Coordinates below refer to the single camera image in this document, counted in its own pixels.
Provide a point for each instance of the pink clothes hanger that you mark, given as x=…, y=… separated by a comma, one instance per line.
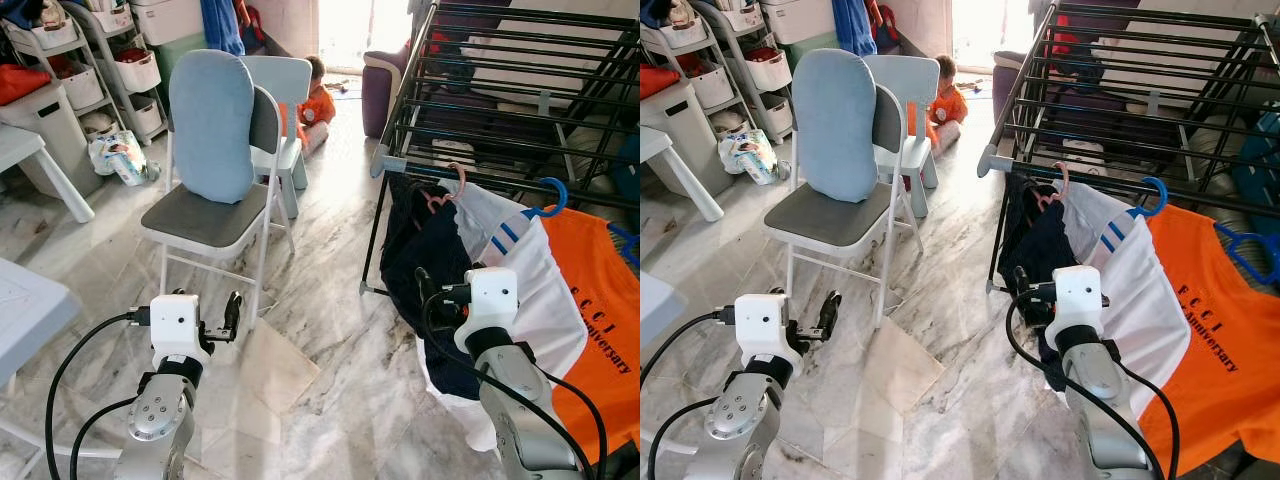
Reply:
x=462, y=183
x=1064, y=180

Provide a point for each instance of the small white table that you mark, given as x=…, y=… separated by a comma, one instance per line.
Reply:
x=15, y=145
x=655, y=145

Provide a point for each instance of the black metal drying rack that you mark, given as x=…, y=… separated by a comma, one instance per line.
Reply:
x=384, y=163
x=992, y=163

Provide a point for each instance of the white sofa cushion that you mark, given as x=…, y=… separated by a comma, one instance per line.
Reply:
x=1180, y=60
x=590, y=50

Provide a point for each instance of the blue clothes hanger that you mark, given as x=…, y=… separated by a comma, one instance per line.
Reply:
x=1163, y=195
x=628, y=245
x=563, y=197
x=1248, y=262

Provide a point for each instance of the white storage trolley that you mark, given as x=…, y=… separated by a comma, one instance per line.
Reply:
x=685, y=35
x=138, y=72
x=768, y=72
x=50, y=35

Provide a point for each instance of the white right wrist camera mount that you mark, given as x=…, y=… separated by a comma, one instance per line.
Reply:
x=1078, y=295
x=495, y=295

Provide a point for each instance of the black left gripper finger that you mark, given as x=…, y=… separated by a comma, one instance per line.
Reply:
x=233, y=312
x=830, y=312

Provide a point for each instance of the green storage box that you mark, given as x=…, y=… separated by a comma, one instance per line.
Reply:
x=180, y=65
x=810, y=62

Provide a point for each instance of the light blue child chair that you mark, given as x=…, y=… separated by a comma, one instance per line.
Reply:
x=280, y=80
x=905, y=80

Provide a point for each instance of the grey white folding chair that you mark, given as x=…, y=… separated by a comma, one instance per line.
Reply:
x=195, y=215
x=830, y=215

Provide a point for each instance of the red cloth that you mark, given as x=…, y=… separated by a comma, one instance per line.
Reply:
x=20, y=82
x=655, y=80

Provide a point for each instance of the orange printed t-shirt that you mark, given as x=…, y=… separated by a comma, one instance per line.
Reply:
x=1220, y=380
x=600, y=340

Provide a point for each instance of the white printed plastic package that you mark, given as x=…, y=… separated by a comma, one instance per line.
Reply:
x=750, y=158
x=120, y=158

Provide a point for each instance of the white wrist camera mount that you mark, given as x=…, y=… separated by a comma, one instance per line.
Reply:
x=495, y=295
x=178, y=325
x=765, y=325
x=1078, y=295

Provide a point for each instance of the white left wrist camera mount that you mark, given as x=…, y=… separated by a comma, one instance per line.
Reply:
x=178, y=325
x=765, y=325

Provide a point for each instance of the small child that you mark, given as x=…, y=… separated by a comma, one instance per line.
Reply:
x=318, y=105
x=947, y=105

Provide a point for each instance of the blue hanging cloth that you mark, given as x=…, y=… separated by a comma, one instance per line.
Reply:
x=222, y=25
x=853, y=25

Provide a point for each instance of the white shirt with blue stripes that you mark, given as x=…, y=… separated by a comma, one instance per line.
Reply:
x=545, y=290
x=1150, y=300

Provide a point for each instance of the white storage box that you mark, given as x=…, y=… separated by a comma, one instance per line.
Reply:
x=795, y=20
x=165, y=20

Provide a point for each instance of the white waste bin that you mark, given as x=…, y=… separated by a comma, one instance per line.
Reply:
x=40, y=130
x=675, y=125

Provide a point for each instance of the purple armchair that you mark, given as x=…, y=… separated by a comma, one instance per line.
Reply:
x=1008, y=90
x=380, y=95

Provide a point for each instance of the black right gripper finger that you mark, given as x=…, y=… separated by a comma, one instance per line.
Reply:
x=1021, y=283
x=423, y=285

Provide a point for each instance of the navy blue garment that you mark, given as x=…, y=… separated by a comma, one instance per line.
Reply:
x=1040, y=240
x=430, y=240

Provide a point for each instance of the blue oval cushion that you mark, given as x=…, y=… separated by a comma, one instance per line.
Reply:
x=833, y=120
x=210, y=120

